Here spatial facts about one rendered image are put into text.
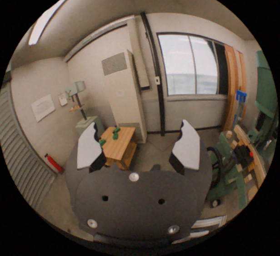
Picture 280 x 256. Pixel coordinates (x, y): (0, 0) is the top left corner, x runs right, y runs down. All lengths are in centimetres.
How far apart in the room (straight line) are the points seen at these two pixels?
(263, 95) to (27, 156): 296
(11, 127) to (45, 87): 127
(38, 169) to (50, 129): 106
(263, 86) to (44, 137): 289
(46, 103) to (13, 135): 117
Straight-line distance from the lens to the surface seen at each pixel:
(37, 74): 254
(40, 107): 231
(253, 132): 68
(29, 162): 241
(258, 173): 74
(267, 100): 60
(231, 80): 213
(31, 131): 229
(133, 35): 154
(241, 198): 66
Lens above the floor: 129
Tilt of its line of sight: 27 degrees down
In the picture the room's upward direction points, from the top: 12 degrees counter-clockwise
